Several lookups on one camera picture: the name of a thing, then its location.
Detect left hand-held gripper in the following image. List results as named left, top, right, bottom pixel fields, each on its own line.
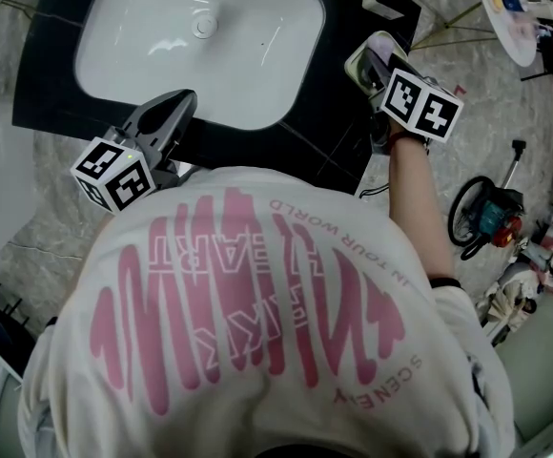
left=70, top=90, right=198, bottom=216

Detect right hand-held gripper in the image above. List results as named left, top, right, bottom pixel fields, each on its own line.
left=359, top=48, right=464, bottom=155

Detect pale green soap dish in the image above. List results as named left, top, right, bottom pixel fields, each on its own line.
left=343, top=31, right=409, bottom=97

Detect person's right forearm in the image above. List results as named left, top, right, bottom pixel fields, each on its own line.
left=386, top=134, right=455, bottom=281

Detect white sink basin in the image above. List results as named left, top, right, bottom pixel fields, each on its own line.
left=73, top=0, right=328, bottom=131

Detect red wrist band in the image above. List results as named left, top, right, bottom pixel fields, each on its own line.
left=385, top=131, right=407, bottom=155

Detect wooden vanity cabinet black top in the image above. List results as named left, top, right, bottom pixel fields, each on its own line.
left=11, top=0, right=423, bottom=198

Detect white t-shirt pink print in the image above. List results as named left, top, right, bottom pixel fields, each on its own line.
left=16, top=167, right=516, bottom=458

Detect white round table wire legs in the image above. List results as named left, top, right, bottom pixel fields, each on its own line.
left=409, top=0, right=553, bottom=69

